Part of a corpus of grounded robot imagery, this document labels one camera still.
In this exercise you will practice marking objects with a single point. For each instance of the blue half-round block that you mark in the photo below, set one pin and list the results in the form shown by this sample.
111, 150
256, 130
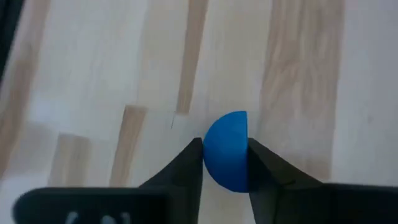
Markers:
227, 149

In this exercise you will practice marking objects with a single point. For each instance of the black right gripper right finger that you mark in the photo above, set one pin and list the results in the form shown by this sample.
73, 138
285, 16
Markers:
280, 193

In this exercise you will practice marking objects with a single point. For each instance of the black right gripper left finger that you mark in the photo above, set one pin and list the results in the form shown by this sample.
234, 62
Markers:
186, 174

